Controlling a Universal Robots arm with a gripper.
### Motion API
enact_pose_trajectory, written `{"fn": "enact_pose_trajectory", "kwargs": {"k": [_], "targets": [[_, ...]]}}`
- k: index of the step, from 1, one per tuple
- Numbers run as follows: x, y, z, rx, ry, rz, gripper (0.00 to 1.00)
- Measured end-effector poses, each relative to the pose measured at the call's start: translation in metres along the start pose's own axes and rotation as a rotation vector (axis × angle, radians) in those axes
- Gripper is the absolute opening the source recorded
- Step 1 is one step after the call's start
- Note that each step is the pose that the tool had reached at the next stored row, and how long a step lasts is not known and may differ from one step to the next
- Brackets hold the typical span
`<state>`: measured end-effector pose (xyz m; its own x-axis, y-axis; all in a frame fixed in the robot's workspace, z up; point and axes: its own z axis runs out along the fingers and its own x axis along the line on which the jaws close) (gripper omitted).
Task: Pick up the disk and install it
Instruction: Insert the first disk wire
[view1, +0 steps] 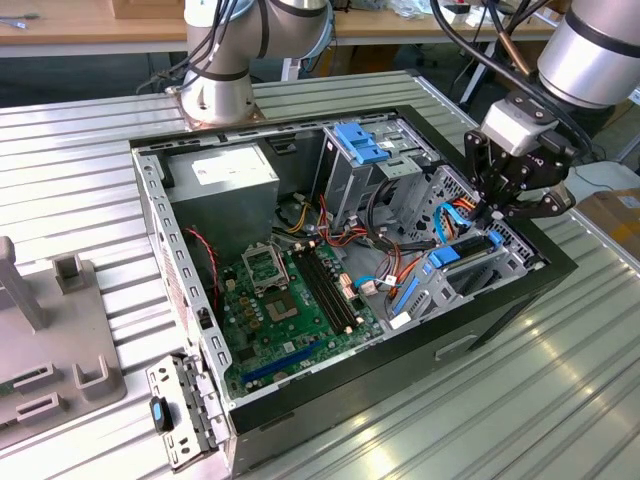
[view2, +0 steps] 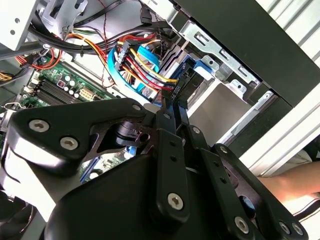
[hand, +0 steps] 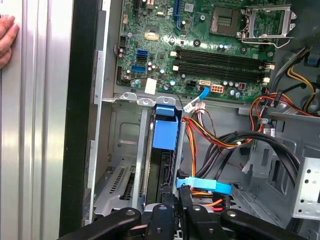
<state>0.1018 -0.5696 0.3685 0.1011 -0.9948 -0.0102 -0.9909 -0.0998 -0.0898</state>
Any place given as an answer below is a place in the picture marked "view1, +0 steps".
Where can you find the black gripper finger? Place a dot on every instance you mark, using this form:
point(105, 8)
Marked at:
point(550, 204)
point(482, 160)

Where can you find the hard disk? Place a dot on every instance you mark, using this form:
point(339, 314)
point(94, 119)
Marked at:
point(442, 257)

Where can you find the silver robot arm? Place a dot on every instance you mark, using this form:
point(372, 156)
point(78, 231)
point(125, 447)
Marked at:
point(215, 95)

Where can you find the metal disk bay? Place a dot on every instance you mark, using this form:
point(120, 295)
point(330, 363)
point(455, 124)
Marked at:
point(440, 292)

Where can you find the white low table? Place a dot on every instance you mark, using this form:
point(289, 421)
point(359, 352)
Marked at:
point(600, 175)

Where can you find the brown cardboard box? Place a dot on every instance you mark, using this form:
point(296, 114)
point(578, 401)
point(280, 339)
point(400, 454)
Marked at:
point(617, 220)

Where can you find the blue plastic drive latch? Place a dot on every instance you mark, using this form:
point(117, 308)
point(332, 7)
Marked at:
point(362, 142)

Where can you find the metal drive cage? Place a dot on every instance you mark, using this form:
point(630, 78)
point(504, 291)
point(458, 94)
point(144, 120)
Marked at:
point(350, 185)

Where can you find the black RAM slot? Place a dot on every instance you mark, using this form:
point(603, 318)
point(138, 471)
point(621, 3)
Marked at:
point(332, 289)
point(320, 292)
point(326, 291)
point(338, 287)

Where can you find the black open PC case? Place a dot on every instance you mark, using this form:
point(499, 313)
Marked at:
point(400, 390)

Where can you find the CPU socket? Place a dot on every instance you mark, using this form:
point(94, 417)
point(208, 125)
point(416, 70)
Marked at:
point(281, 309)

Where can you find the silver power supply unit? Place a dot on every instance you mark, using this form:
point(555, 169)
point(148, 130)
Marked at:
point(225, 200)

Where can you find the green motherboard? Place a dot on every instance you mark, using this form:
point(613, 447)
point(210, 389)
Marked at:
point(285, 350)

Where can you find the long blue expansion slot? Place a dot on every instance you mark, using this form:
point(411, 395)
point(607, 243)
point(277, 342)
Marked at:
point(285, 361)

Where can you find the metal expansion card retainer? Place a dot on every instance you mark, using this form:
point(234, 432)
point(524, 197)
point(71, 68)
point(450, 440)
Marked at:
point(172, 375)

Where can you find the wooden desk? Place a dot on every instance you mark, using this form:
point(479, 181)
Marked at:
point(100, 27)

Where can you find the black latch blue tab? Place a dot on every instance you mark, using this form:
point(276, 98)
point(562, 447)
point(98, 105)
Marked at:
point(159, 416)

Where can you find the grey parts rack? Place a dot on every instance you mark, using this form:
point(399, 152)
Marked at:
point(50, 360)

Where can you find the green RAM stick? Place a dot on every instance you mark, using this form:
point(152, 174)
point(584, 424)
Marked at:
point(5, 389)

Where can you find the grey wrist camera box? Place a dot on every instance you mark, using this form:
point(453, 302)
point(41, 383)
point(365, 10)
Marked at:
point(515, 130)

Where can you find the square brown base plate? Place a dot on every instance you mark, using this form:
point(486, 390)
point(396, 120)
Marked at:
point(259, 116)

